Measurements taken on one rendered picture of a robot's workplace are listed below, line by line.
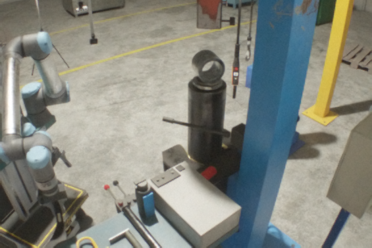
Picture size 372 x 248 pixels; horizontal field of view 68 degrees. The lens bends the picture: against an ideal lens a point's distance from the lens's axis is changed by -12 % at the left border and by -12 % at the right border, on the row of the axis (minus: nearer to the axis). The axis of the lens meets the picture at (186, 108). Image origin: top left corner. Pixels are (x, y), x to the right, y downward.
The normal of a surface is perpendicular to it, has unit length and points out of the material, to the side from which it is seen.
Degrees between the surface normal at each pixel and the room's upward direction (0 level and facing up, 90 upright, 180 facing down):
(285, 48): 90
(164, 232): 0
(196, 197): 0
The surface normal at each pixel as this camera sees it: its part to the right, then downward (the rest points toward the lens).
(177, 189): 0.00, -0.85
